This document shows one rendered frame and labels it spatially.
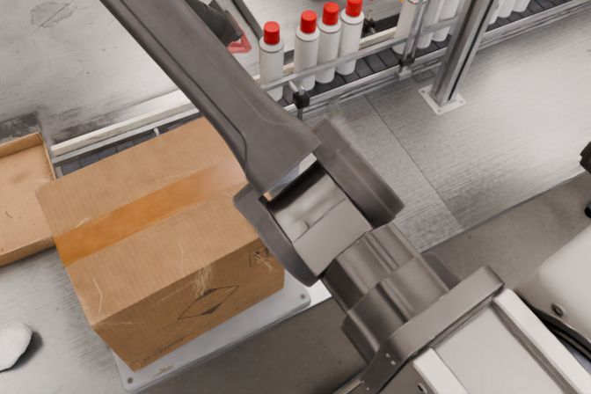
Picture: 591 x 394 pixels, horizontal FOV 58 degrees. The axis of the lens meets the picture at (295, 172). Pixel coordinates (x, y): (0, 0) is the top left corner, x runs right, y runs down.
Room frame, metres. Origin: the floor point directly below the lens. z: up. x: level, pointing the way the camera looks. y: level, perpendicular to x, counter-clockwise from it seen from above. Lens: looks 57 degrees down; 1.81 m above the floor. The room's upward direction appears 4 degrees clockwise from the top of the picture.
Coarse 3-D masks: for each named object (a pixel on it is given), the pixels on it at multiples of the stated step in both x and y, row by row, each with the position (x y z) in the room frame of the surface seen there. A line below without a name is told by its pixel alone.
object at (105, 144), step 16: (416, 32) 0.96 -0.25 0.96; (432, 32) 0.98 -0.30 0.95; (368, 48) 0.89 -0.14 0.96; (384, 48) 0.91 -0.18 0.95; (320, 64) 0.83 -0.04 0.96; (336, 64) 0.84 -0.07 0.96; (192, 112) 0.67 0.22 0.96; (144, 128) 0.62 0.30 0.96; (160, 128) 0.63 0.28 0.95; (96, 144) 0.58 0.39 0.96; (112, 144) 0.58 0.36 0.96; (64, 160) 0.54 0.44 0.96
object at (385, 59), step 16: (544, 0) 1.21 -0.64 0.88; (560, 0) 1.22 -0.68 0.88; (512, 16) 1.14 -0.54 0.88; (528, 16) 1.15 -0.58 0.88; (416, 48) 0.99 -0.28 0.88; (432, 48) 1.00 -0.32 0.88; (368, 64) 0.93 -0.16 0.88; (384, 64) 0.93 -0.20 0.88; (336, 80) 0.87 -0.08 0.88; (352, 80) 0.87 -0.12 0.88; (288, 96) 0.81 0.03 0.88; (128, 144) 0.64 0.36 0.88; (80, 160) 0.59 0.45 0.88; (96, 160) 0.59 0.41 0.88
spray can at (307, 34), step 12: (312, 12) 0.85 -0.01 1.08; (300, 24) 0.84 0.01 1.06; (312, 24) 0.83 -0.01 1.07; (300, 36) 0.83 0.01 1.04; (312, 36) 0.83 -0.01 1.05; (300, 48) 0.82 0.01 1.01; (312, 48) 0.82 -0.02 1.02; (300, 60) 0.82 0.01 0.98; (312, 60) 0.83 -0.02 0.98; (300, 84) 0.82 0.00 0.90; (312, 84) 0.83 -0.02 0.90
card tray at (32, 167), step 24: (0, 144) 0.62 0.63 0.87; (24, 144) 0.64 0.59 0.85; (0, 168) 0.58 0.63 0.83; (24, 168) 0.59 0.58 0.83; (48, 168) 0.59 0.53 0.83; (0, 192) 0.53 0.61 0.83; (24, 192) 0.53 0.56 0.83; (0, 216) 0.47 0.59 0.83; (24, 216) 0.47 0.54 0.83; (0, 240) 0.42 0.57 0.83; (24, 240) 0.42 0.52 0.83; (48, 240) 0.42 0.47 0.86; (0, 264) 0.37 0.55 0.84
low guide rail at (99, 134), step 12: (372, 36) 0.98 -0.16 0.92; (384, 36) 1.00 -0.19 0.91; (288, 72) 0.86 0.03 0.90; (168, 108) 0.72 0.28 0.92; (180, 108) 0.73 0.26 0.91; (132, 120) 0.68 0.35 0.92; (144, 120) 0.68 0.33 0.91; (96, 132) 0.64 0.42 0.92; (108, 132) 0.64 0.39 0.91; (120, 132) 0.66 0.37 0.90; (60, 144) 0.60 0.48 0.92; (72, 144) 0.61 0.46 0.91; (84, 144) 0.62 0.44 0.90
